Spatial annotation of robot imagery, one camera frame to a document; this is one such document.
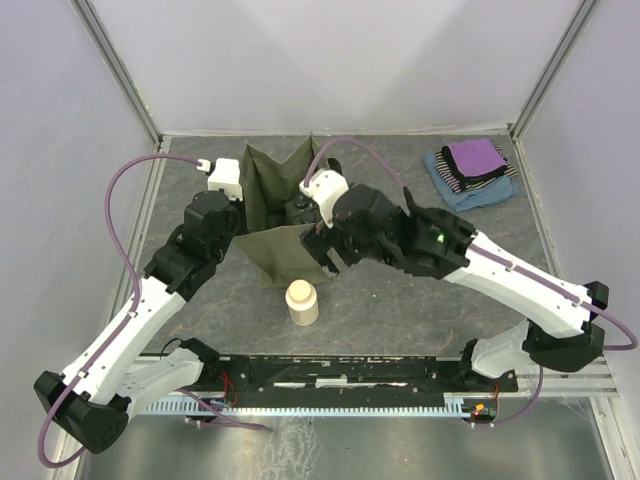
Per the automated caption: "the olive green canvas bag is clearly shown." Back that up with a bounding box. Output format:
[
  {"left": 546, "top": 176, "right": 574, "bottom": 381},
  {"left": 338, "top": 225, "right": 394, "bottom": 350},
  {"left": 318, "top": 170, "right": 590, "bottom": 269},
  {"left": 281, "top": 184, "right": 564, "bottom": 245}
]
[{"left": 233, "top": 136, "right": 334, "bottom": 289}]

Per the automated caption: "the clear bottle dark label front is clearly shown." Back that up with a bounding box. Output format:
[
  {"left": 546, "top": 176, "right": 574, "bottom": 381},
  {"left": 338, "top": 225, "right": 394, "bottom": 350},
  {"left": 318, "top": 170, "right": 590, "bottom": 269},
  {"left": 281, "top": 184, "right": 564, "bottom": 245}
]
[{"left": 286, "top": 211, "right": 317, "bottom": 226}]

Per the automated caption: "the clear bottle yellow label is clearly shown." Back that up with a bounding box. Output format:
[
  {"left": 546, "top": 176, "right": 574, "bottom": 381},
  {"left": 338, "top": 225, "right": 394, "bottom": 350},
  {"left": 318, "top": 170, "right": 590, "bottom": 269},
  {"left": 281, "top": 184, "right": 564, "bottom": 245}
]
[{"left": 285, "top": 194, "right": 314, "bottom": 215}]

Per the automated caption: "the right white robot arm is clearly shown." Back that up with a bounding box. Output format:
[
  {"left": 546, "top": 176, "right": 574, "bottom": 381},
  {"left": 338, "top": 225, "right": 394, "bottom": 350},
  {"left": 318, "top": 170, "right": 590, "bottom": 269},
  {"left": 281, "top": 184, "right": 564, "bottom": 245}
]
[{"left": 299, "top": 183, "right": 608, "bottom": 391}]

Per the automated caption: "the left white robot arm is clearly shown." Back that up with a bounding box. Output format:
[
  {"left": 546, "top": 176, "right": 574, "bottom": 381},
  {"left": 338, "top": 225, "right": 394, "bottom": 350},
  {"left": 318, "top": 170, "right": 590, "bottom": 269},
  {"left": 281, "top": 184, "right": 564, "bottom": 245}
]
[{"left": 34, "top": 191, "right": 246, "bottom": 454}]

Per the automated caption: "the cream round jar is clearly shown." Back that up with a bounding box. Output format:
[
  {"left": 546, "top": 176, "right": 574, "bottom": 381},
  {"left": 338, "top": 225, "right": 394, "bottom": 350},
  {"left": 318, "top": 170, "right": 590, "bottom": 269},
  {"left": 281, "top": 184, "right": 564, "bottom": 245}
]
[{"left": 285, "top": 279, "right": 319, "bottom": 326}]

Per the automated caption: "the striped folded cloth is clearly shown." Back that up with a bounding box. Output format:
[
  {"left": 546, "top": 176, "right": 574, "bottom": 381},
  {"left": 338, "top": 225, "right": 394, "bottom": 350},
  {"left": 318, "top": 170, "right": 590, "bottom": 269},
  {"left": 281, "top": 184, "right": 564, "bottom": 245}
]
[{"left": 436, "top": 140, "right": 516, "bottom": 193}]

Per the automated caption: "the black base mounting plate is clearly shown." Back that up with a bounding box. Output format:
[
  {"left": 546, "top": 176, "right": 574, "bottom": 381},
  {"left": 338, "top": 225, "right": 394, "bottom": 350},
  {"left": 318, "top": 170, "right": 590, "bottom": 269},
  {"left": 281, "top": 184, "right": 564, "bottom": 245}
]
[{"left": 187, "top": 355, "right": 518, "bottom": 410}]

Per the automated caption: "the purple folded cloth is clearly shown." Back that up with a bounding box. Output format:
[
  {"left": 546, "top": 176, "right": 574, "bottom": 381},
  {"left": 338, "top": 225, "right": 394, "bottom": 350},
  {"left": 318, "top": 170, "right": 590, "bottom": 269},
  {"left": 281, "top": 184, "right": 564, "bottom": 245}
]
[{"left": 442, "top": 138, "right": 506, "bottom": 178}]

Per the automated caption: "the blue folded cloth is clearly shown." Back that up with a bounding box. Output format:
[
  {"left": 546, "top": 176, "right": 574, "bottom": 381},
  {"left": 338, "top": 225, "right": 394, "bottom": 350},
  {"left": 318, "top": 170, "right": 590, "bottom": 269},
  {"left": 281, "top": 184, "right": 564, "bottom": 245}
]
[{"left": 424, "top": 152, "right": 520, "bottom": 213}]

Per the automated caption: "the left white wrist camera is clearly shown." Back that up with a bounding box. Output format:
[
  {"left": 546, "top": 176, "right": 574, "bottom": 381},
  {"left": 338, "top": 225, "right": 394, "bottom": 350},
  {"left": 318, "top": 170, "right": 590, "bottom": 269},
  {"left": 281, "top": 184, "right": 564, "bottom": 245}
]
[{"left": 197, "top": 158, "right": 243, "bottom": 201}]

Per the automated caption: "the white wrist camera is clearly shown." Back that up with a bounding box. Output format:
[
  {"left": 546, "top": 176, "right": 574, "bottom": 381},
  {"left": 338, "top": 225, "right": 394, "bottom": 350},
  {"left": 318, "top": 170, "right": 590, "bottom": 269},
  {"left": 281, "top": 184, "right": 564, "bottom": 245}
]
[
  {"left": 197, "top": 158, "right": 243, "bottom": 201},
  {"left": 299, "top": 169, "right": 349, "bottom": 228}
]

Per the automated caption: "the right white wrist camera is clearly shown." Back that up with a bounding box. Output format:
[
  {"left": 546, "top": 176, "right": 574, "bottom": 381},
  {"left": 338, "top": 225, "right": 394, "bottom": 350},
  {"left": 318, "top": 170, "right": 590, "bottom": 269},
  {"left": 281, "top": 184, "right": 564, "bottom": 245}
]
[{"left": 299, "top": 169, "right": 349, "bottom": 228}]

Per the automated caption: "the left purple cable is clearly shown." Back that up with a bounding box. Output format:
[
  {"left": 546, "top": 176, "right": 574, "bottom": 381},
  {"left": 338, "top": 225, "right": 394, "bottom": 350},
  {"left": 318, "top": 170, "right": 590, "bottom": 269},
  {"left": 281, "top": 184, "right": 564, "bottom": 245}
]
[{"left": 37, "top": 154, "right": 274, "bottom": 470}]

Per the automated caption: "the purple cable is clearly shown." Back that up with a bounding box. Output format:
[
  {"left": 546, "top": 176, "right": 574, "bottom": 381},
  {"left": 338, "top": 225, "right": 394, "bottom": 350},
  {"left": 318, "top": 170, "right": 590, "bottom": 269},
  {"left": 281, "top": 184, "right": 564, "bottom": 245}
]
[
  {"left": 37, "top": 154, "right": 274, "bottom": 470},
  {"left": 302, "top": 137, "right": 640, "bottom": 426}
]

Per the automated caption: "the light blue cable duct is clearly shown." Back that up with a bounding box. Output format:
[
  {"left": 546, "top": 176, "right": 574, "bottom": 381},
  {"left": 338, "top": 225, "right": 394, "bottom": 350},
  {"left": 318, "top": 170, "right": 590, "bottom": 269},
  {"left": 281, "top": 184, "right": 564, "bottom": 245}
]
[{"left": 129, "top": 395, "right": 481, "bottom": 415}]

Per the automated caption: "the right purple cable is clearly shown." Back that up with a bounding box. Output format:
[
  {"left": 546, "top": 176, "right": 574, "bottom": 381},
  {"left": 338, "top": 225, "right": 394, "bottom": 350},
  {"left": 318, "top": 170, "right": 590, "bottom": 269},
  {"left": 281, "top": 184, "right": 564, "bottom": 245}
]
[{"left": 302, "top": 137, "right": 640, "bottom": 426}]

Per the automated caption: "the aluminium frame rail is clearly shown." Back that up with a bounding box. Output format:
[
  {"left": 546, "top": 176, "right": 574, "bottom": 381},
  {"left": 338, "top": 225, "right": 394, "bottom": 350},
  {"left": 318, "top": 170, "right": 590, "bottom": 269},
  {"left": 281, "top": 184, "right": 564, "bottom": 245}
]
[{"left": 69, "top": 353, "right": 621, "bottom": 397}]

